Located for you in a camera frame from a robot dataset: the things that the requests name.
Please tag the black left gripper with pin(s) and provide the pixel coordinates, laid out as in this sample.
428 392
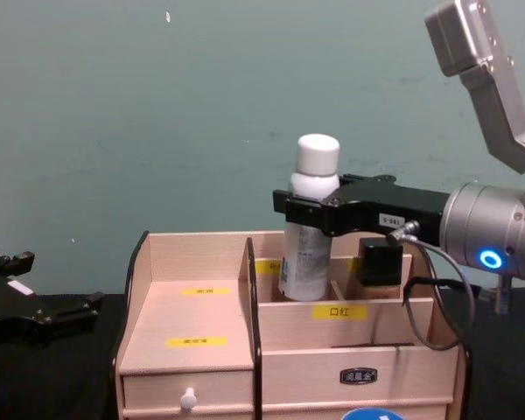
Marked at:
9 312

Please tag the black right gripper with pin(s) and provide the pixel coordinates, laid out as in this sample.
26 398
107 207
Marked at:
394 205

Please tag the white capped spray bottle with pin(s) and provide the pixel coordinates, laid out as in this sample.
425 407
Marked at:
308 258

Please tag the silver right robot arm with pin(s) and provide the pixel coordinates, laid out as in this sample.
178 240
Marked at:
485 227

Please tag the beige bottle with black cap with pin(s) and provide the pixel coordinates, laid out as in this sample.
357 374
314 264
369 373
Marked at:
380 262

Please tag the yellow paper label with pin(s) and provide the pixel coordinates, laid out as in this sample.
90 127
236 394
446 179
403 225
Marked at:
269 267
340 312
196 342
205 291

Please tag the pale wooden desk organizer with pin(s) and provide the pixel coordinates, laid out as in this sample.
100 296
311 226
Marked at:
332 345

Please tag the white drawer knob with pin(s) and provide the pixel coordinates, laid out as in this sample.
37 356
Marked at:
188 399

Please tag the black table cloth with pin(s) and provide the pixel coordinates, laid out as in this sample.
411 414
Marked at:
507 372

